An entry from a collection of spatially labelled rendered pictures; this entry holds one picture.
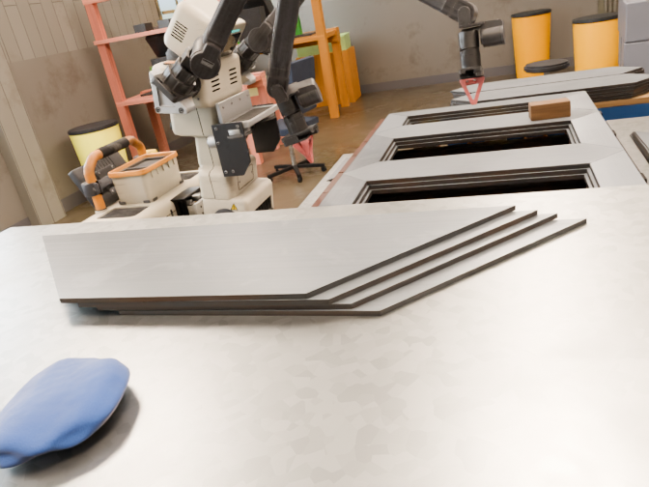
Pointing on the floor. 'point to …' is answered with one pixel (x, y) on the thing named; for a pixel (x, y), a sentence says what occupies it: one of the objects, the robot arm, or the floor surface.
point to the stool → (546, 66)
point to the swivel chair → (299, 69)
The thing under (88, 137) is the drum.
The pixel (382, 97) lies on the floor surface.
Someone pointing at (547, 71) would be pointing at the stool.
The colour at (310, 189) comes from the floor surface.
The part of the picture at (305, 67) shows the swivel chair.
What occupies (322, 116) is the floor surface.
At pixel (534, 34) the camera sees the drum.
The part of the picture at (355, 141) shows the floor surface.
